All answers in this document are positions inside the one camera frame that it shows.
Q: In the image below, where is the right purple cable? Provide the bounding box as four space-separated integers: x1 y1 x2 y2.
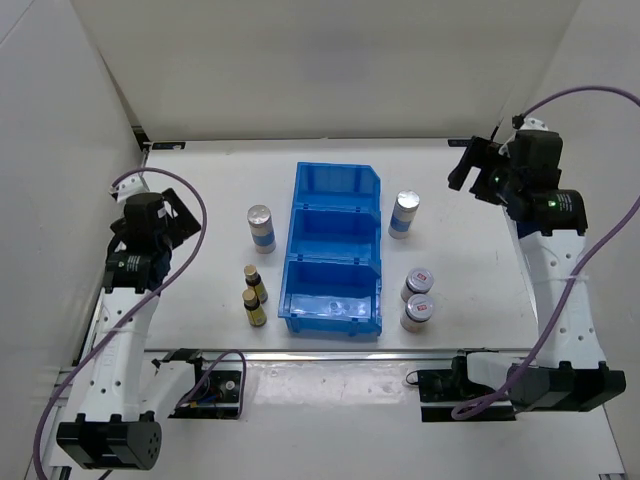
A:
450 86 640 421

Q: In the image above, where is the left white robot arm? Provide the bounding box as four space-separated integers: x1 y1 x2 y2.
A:
56 189 210 471

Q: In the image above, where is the silver-lid shaker blue label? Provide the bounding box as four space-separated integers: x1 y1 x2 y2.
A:
247 204 276 254
388 190 420 239

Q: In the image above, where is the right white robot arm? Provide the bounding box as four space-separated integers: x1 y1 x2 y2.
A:
448 129 626 421

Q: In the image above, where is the small yellow bottle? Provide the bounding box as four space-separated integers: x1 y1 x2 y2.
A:
242 288 267 327
244 264 268 304

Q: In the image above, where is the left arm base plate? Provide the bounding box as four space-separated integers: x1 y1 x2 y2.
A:
164 349 248 420

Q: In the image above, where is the blue three-compartment plastic bin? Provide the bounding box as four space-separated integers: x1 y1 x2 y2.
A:
278 162 382 337

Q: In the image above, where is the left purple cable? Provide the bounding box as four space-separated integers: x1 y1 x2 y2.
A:
30 167 208 480

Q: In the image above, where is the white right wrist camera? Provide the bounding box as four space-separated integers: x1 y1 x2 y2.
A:
507 114 548 143

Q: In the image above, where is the purple cable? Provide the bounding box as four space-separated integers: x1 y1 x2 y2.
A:
450 86 640 421
30 167 208 480

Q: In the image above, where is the red-label spice jar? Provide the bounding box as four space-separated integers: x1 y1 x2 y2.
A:
401 267 435 302
400 294 435 333

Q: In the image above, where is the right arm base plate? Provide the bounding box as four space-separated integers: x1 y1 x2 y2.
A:
405 355 494 423

